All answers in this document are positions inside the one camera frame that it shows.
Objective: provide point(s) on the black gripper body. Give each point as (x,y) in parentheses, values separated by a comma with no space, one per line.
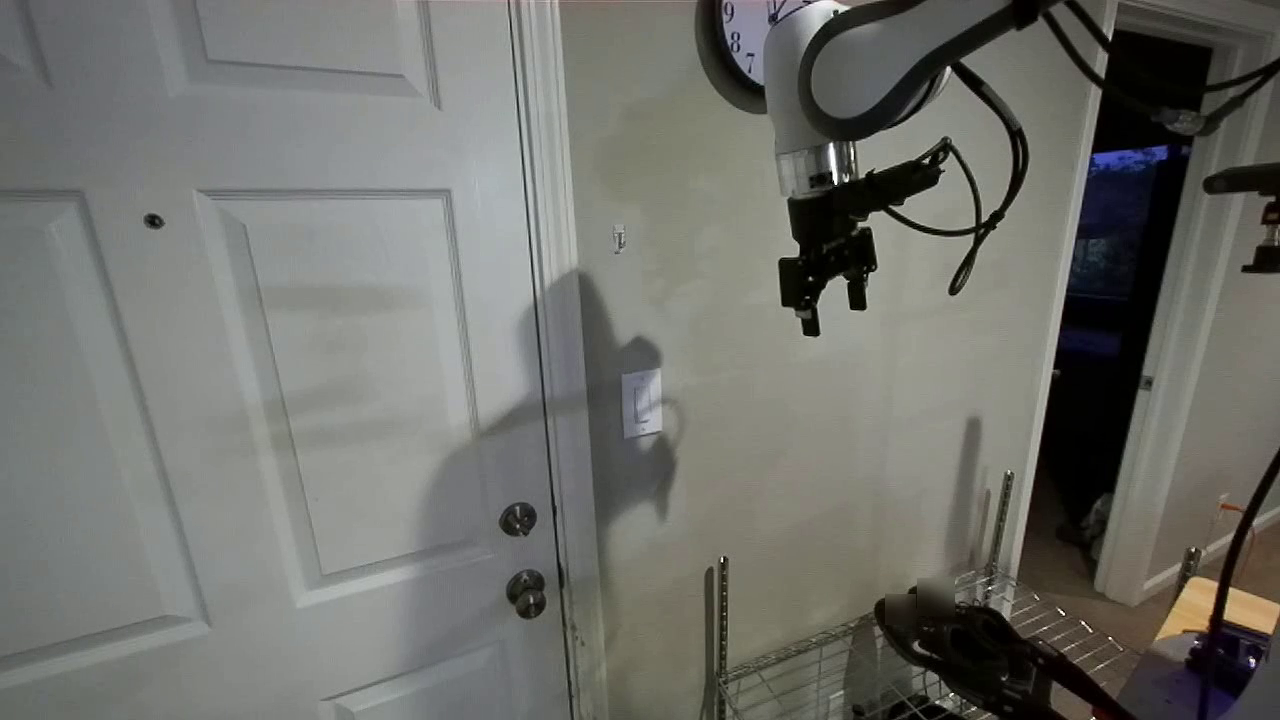
(824,247)

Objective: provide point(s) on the white wall light switch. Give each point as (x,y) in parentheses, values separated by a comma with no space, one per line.
(643,403)

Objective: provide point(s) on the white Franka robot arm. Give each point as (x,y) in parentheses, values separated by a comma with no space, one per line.
(866,67)

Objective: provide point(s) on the white door trim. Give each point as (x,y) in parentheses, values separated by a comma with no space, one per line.
(560,265)

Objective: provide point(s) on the silver deadbolt lock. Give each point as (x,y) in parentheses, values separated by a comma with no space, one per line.
(519,516)

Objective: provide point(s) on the silver round door knob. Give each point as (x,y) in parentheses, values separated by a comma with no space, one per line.
(527,594)

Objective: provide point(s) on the black curved gooseneck pole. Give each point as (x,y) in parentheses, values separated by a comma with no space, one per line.
(1232,563)

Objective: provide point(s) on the tan wooden board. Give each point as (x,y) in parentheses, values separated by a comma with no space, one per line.
(1206,605)

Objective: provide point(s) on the white panelled door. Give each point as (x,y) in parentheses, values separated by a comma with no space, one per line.
(255,374)

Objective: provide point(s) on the small dark door peephole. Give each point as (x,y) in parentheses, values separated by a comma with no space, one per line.
(153,221)

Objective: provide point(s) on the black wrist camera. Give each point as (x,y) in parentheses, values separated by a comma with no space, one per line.
(907,179)

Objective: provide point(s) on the small white wall hook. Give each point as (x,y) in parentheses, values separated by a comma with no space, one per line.
(617,242)

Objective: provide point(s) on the round black wall clock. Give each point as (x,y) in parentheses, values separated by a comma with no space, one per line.
(738,47)

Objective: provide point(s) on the white open doorway frame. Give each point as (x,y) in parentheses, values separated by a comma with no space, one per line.
(1133,505)

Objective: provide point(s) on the black clamp mount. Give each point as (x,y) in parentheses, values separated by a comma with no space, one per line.
(974,649)

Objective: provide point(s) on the black camera on stand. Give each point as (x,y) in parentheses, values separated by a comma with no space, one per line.
(1260,200)

